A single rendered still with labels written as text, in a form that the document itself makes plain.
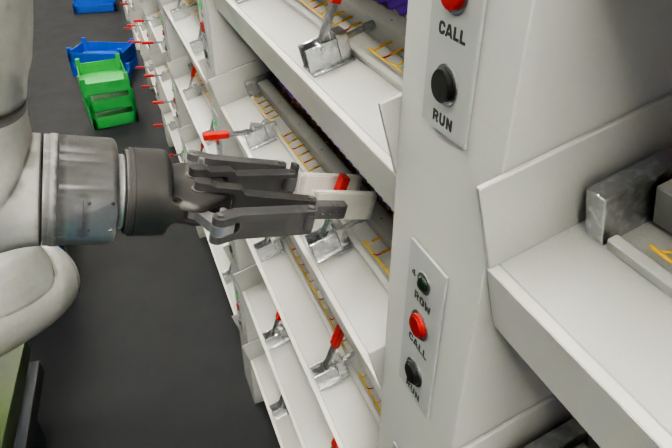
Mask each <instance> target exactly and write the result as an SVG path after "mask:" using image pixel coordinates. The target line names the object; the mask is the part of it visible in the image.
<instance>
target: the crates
mask: <svg viewBox="0 0 672 448"><path fill-rule="evenodd" d="M73 1H74V2H73V3H72V6H73V10H74V14H84V13H96V12H108V11H117V7H116V1H115V0H73ZM81 42H82V43H80V44H79V45H77V46H76V47H74V48H73V49H72V50H71V47H67V48H66V51H67V55H68V59H69V63H70V66H71V70H72V74H73V77H77V79H78V83H79V87H80V91H81V94H82V98H83V102H84V106H85V109H86V111H87V114H88V116H89V118H90V121H91V123H92V126H93V128H94V130H98V129H103V128H108V127H113V126H118V125H123V124H128V123H133V122H138V121H139V117H138V112H137V107H136V101H135V97H134V92H133V88H131V86H130V82H131V79H132V72H133V71H134V70H135V69H136V67H135V66H138V65H139V64H138V59H137V54H136V48H135V43H128V42H89V41H87V42H86V38H85V37H82V38H81ZM75 63H76V64H75Z"/></svg>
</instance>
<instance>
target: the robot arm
mask: <svg viewBox="0 0 672 448"><path fill-rule="evenodd" d="M33 19H34V16H33V0H0V356H2V355H4V354H6V353H8V352H10V351H11V350H13V349H15V348H17V347H18V346H20V345H22V344H23V343H25V342H27V341H28V340H30V339H31V338H33V337H34V336H36V335H37V334H39V333H40V332H42V331H43V330H45V329H46V328H48V327H49V326H50V325H52V324H53V323H54V322H55V321H56V320H57V319H59V318H60V317H61V316H62V315H63V314H64V313H65V312H66V310H67V309H68V308H69V307H70V306H71V304H72V303H73V302H74V300H75V299H76V297H77V295H78V292H79V288H80V275H79V272H78V269H77V267H76V265H75V263H74V261H73V260H72V258H71V257H70V256H69V255H68V254H67V253H66V252H65V251H63V250H62V249H61V248H60V247H59V246H57V245H107V244H111V243H112V242H113V241H114V238H115V235H116V229H120V230H121V232H122V233H124V234H125V236H159V235H163V234H165V233H166V232H167V230H168V227H169V226H170V225H172V224H173V223H179V224H185V225H189V226H202V227H204V228H205V229H206V230H207V231H209V232H210V234H209V242H210V243H211V244H213V245H221V244H224V243H227V242H230V241H233V240H237V239H251V238H265V237H279V236H292V235H306V234H311V233H312V229H313V225H314V221H315V220H316V219H360V220H369V219H370V218H371V215H372V212H373V209H374V205H375V202H376V199H377V196H378V194H377V193H376V192H375V191H359V190H360V187H361V183H362V180H363V177H362V176H361V175H360V174H346V175H347V176H348V177H349V178H350V182H349V185H348V187H347V190H334V187H335V184H336V181H337V178H338V176H339V174H337V173H313V172H300V173H298V172H299V167H300V165H299V164H298V163H295V162H291V166H290V169H287V168H286V165H287V163H286V162H284V161H280V160H270V159H259V158H248V157H238V156H227V155H216V154H210V153H206V152H201V151H197V150H188V152H187V159H186V162H185V163H176V164H172V162H171V158H170V155H169V154H168V152H167V151H166V150H164V149H155V148H136V147H127V149H124V150H123V152H122V154H118V148H117V144H116V141H115V140H114V139H113V138H108V137H92V136H76V135H60V134H58V133H50V134H44V143H43V133H35V132H32V130H31V125H30V120H29V115H28V108H27V81H28V75H29V70H30V65H31V61H32V46H33ZM294 191H295V192H294ZM293 193H294V194H293ZM231 201H232V204H231ZM230 206H231V209H230ZM41 236H42V241H41Z"/></svg>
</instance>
